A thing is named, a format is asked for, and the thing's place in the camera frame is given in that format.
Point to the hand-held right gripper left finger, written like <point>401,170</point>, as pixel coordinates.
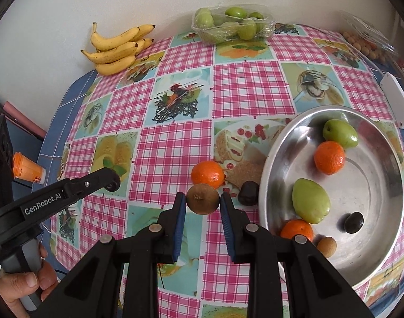
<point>179,228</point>

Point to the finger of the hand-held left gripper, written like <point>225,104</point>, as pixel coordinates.
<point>89,184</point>

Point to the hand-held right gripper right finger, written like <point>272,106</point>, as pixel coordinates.
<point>226,228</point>

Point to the brown kiwi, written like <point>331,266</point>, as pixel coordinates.
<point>202,199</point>

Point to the dark purple plum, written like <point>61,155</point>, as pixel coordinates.
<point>248,193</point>
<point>353,222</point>

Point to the orange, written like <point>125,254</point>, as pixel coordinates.
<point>296,230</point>
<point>207,174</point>
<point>329,158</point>

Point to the green mango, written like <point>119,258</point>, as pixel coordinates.
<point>310,201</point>
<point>340,134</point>

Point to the small round longan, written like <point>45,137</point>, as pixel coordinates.
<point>327,246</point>

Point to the round metal plate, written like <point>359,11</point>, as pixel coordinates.
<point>371,188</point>

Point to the person's left hand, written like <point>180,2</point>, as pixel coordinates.
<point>19,285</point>

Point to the orange plastic cup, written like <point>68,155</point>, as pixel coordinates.
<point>27,169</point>

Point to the blue tiled under cloth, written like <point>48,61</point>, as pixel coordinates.
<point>61,112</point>

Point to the pink checked printed tablecloth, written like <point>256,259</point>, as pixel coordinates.
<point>248,86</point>

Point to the pile of green jujubes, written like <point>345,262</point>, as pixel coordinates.
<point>205,20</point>

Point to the clear wrapped plastic tray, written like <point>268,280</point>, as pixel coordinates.
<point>270,26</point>

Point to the white plastic device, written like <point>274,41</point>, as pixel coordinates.
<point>396,101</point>

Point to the clear plastic box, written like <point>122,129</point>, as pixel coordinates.
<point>364,23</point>

